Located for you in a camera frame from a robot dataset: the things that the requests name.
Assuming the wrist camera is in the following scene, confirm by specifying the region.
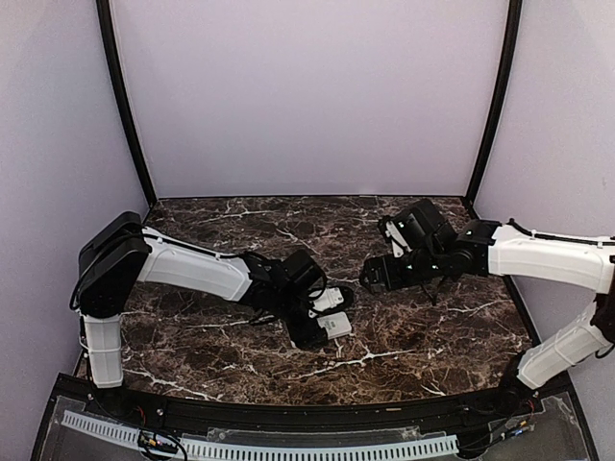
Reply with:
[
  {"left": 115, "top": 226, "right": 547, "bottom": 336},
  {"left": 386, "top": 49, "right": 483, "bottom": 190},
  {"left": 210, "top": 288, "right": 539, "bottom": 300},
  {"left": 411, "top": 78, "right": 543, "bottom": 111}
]
[
  {"left": 377, "top": 216, "right": 411, "bottom": 257},
  {"left": 307, "top": 286, "right": 355, "bottom": 318}
]

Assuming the white remote control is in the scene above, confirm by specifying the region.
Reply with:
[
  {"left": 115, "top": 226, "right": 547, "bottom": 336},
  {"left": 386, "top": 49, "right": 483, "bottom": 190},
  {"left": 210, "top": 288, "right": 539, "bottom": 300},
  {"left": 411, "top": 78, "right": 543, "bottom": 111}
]
[{"left": 317, "top": 312, "right": 352, "bottom": 340}]

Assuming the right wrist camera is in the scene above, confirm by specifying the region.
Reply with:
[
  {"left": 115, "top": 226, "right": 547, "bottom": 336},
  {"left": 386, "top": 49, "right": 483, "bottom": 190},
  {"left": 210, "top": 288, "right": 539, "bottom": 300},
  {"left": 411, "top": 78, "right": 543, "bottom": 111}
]
[{"left": 377, "top": 216, "right": 411, "bottom": 257}]

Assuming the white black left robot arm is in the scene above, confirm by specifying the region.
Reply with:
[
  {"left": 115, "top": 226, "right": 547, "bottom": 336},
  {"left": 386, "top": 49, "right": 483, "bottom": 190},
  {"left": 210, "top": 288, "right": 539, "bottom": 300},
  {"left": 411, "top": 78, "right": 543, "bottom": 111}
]
[{"left": 69, "top": 211, "right": 346, "bottom": 419}]

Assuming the black front rail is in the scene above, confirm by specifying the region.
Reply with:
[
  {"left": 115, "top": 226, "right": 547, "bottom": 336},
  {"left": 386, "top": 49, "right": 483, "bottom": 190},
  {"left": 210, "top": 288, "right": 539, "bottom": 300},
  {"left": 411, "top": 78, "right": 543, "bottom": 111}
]
[{"left": 86, "top": 388, "right": 541, "bottom": 433}]

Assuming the white slotted cable duct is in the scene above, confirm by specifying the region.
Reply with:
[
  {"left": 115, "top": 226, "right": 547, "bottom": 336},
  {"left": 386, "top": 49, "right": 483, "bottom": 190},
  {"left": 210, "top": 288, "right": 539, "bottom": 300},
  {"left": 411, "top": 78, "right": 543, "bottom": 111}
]
[{"left": 61, "top": 410, "right": 458, "bottom": 460}]

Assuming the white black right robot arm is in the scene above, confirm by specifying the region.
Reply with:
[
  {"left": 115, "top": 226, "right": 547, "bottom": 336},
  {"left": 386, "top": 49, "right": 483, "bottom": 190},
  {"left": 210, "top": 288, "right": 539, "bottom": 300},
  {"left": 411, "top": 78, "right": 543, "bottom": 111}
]
[{"left": 359, "top": 199, "right": 614, "bottom": 417}]

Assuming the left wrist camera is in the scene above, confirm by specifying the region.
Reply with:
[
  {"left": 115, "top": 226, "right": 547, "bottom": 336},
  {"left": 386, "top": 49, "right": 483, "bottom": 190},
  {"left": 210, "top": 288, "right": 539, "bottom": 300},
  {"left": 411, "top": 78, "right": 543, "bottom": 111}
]
[{"left": 307, "top": 286, "right": 355, "bottom": 318}]

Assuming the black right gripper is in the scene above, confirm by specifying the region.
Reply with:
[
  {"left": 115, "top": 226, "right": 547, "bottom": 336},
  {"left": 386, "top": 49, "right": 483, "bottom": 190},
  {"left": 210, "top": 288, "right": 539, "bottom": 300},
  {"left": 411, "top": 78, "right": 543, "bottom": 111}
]
[{"left": 360, "top": 245, "right": 447, "bottom": 294}]

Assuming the black right corner frame post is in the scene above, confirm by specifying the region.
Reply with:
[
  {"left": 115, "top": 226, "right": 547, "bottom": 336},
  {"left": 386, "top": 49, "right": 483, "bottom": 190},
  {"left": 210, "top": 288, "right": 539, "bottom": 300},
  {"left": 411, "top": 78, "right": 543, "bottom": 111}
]
[{"left": 462, "top": 0, "right": 523, "bottom": 214}]

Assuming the black corner frame post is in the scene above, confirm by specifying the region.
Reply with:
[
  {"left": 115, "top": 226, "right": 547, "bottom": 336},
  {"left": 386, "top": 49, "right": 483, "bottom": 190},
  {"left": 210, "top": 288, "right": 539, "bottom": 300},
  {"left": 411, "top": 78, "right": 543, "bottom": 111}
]
[
  {"left": 462, "top": 0, "right": 523, "bottom": 214},
  {"left": 95, "top": 0, "right": 158, "bottom": 208}
]

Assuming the black left corner frame post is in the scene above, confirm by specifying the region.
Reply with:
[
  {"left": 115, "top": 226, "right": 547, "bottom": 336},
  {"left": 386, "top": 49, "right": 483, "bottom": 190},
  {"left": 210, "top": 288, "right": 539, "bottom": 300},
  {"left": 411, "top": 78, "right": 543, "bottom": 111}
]
[{"left": 95, "top": 0, "right": 158, "bottom": 208}]

